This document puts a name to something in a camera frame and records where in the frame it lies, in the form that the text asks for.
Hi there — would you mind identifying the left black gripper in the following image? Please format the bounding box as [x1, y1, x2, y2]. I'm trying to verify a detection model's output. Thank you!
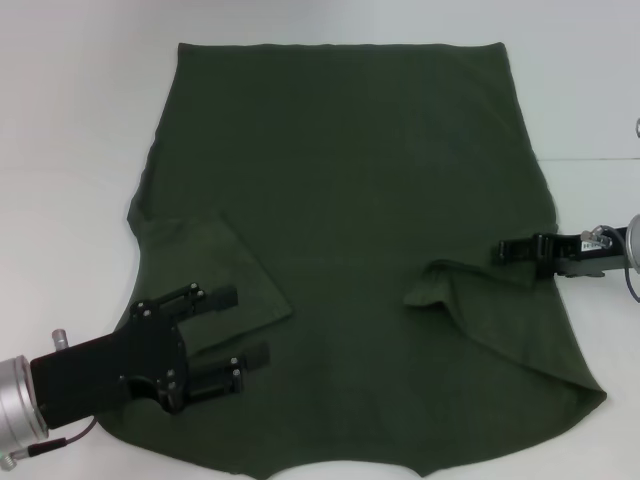
[29, 282, 272, 429]

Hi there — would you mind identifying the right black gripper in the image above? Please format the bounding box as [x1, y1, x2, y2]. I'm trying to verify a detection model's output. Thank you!
[492, 227, 629, 281]

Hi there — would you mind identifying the dark green shirt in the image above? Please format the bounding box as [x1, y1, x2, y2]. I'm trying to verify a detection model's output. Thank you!
[124, 41, 609, 480]

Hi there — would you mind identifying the right silver connector post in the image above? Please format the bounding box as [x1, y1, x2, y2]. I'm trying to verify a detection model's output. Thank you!
[581, 225, 614, 249]

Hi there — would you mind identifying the left arm cable with plug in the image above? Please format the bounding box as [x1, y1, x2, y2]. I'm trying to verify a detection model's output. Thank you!
[0, 417, 99, 459]

